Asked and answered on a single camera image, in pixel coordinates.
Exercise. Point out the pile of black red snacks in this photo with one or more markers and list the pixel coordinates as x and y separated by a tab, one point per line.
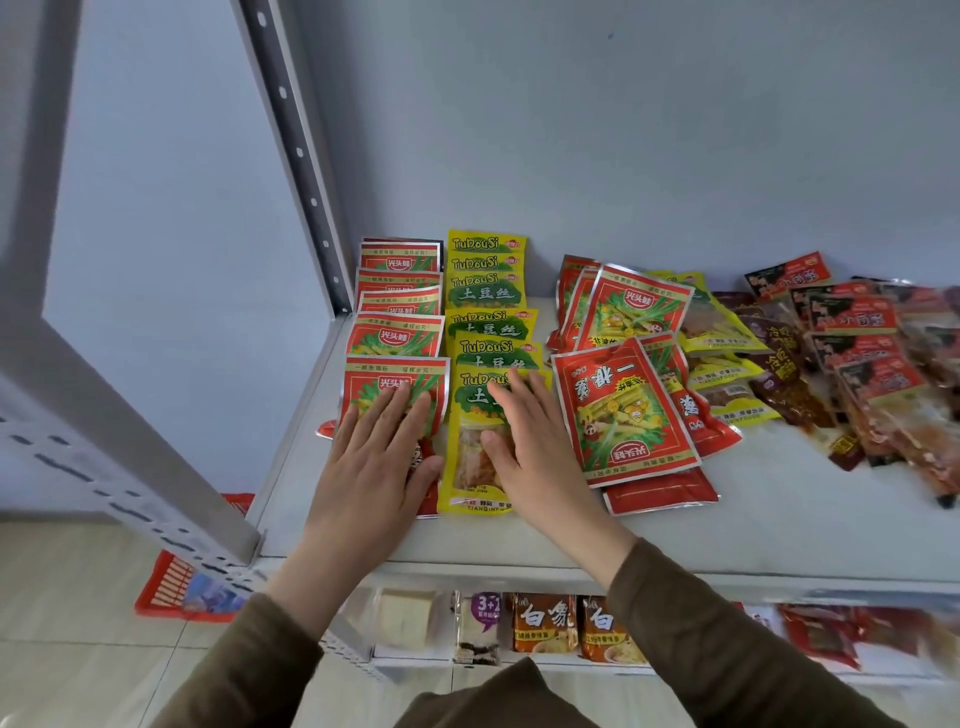
787	274

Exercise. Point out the person's right hand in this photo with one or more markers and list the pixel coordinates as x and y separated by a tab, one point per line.
547	480

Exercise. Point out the pile of red snack packets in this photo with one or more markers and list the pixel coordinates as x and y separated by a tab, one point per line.
622	412

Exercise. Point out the blue item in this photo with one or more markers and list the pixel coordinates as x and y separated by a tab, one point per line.
214	596

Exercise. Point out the person's right forearm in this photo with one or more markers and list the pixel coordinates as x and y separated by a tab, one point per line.
735	652

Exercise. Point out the white purple snack packet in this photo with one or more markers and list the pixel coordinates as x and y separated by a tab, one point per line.
478	630

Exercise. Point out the person's left hand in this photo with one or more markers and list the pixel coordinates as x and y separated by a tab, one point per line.
360	510

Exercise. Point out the red foil snack packet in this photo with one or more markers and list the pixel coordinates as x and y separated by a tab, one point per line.
401	304
327	430
394	337
401	259
360	375
397	281

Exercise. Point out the yellow green snack packet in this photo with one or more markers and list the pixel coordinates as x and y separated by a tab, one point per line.
484	292
487	242
495	352
469	480
487	322
484	264

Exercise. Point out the red plastic basket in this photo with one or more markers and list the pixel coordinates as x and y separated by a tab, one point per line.
161	592

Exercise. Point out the row of dark red snacks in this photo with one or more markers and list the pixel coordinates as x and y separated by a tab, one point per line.
825	637

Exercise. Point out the white metal shelf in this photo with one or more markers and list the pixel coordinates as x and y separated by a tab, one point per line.
787	525

